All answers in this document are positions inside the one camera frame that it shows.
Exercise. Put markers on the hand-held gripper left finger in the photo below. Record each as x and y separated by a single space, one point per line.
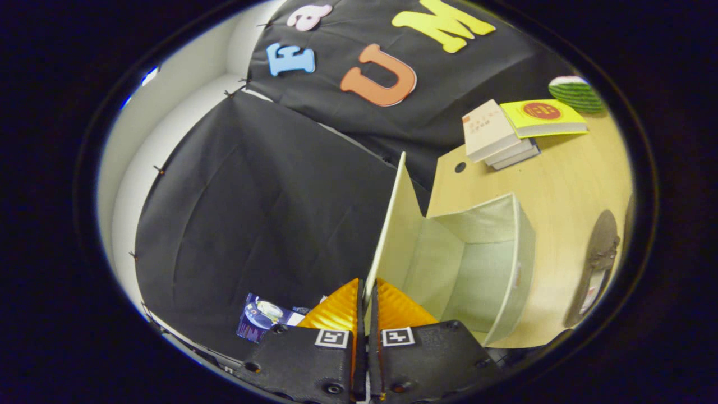
303 359

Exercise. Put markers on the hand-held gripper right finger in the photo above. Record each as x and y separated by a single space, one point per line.
432 359

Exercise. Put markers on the pale green fabric storage box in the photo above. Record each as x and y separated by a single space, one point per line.
477 264

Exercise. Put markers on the blue printed packaging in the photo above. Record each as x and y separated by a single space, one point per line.
261 320

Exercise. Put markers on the grey white book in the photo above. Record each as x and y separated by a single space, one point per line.
513 154
524 159

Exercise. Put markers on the beige paperback book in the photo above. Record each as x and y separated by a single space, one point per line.
488 132

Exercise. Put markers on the yellow book with red circle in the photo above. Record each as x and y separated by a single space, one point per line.
552 120

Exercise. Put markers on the watermelon slice plush toy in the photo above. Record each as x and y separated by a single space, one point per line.
578 95

